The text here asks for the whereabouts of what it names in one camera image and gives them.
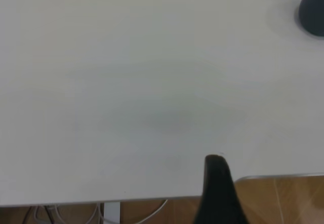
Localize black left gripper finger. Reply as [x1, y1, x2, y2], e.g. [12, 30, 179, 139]
[192, 154, 250, 224]

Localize dark blue-grey ceramic mug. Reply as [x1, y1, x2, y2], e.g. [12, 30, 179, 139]
[297, 0, 324, 38]

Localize white table leg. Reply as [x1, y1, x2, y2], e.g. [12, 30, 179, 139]
[103, 201, 121, 224]

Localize white cable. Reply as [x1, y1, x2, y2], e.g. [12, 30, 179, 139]
[120, 199, 169, 224]
[85, 203, 105, 224]

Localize grey cable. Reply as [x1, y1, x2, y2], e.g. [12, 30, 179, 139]
[44, 205, 57, 224]

